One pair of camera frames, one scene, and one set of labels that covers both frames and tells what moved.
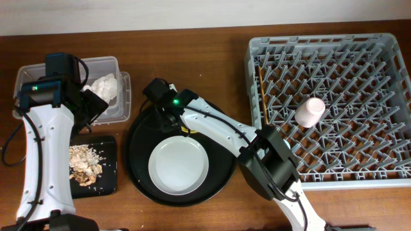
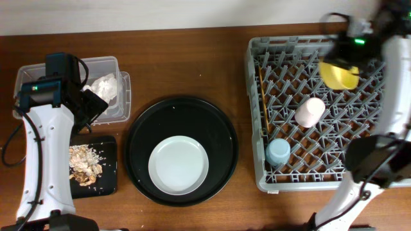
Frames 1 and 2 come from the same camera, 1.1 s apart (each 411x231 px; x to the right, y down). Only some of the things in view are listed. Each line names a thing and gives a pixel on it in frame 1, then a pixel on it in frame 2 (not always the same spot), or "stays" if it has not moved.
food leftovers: x=84 y=165 stays
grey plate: x=178 y=165 stays
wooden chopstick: x=262 y=87 stays
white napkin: x=105 y=86 stays
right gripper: x=162 y=125 → x=332 y=53
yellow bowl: x=186 y=130 → x=338 y=77
